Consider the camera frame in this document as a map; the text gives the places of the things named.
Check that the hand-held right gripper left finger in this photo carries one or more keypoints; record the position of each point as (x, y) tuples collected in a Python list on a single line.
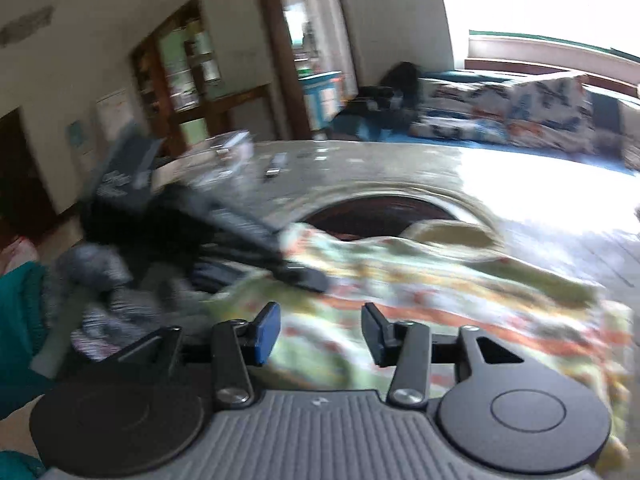
[(265, 332)]

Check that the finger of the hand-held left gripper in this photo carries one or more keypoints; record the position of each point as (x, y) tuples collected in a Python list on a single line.
[(250, 227)]

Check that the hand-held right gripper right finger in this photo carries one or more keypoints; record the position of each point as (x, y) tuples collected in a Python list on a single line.
[(375, 332)]

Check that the person's left forearm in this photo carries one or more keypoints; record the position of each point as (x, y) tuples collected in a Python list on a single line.
[(20, 320)]

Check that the person's left hand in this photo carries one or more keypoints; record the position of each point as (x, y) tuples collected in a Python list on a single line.
[(100, 310)]

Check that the black pen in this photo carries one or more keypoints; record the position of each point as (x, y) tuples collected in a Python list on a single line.
[(275, 166)]

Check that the clear plastic food container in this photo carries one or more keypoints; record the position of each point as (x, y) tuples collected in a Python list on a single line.
[(210, 157)]

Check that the white water dispenser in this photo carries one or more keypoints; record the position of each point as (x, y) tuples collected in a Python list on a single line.
[(80, 145)]

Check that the round built-in cooktop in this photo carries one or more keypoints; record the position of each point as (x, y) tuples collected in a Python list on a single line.
[(380, 215)]

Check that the dark wooden desk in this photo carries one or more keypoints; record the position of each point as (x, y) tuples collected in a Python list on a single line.
[(240, 97)]

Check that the wooden shelf cabinet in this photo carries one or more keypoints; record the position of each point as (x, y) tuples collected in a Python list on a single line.
[(150, 75)]

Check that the blue cabinet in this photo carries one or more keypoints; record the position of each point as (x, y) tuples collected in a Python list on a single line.
[(320, 100)]

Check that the black clothing heap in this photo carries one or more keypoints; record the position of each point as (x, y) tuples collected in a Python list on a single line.
[(390, 90)]

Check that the large butterfly print pillow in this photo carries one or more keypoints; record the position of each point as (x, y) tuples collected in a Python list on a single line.
[(550, 110)]

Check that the blue sofa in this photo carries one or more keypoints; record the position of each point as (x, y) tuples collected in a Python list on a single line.
[(607, 110)]

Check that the green framed window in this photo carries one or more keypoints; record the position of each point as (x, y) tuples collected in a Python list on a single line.
[(550, 10)]

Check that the dark wooden door frame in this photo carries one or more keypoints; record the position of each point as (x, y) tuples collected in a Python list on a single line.
[(285, 60)]

